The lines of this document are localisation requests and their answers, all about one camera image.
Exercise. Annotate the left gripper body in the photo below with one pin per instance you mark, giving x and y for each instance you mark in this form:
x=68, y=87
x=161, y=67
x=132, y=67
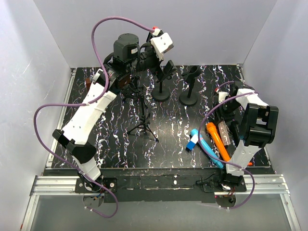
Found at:
x=159, y=72

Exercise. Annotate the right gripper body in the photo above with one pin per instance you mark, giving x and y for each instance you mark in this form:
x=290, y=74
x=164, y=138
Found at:
x=226, y=109

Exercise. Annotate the round base stand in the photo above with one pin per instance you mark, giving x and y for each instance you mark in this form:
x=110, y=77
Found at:
x=160, y=93
x=188, y=97

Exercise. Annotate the glitter silver microphone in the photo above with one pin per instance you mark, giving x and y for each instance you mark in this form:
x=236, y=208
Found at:
x=224, y=134

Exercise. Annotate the shock mount tripod stand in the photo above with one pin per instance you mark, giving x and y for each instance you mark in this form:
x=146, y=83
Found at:
x=144, y=118

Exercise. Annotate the cyan toy microphone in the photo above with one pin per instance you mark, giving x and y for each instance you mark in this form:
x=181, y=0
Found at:
x=207, y=148

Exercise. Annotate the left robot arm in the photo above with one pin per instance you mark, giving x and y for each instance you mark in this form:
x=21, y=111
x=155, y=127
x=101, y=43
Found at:
x=114, y=77

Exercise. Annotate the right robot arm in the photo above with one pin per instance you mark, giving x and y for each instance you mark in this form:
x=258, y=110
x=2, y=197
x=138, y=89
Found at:
x=250, y=121

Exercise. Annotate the blue white block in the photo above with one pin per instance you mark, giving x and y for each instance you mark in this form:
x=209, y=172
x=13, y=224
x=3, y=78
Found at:
x=192, y=142

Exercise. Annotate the brown red box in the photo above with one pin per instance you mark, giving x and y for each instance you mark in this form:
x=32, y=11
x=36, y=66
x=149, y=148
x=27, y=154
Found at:
x=88, y=82

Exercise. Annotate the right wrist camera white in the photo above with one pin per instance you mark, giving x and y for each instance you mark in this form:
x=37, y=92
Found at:
x=222, y=96

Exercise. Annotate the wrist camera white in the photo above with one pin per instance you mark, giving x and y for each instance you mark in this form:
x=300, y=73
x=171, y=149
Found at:
x=162, y=44
x=222, y=96

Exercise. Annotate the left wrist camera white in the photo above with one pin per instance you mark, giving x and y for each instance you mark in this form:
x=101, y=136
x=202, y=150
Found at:
x=162, y=44

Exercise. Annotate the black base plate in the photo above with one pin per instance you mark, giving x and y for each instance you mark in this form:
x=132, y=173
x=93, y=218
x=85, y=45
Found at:
x=157, y=184

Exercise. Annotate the aluminium frame rail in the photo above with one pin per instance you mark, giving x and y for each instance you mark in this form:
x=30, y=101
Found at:
x=262, y=184

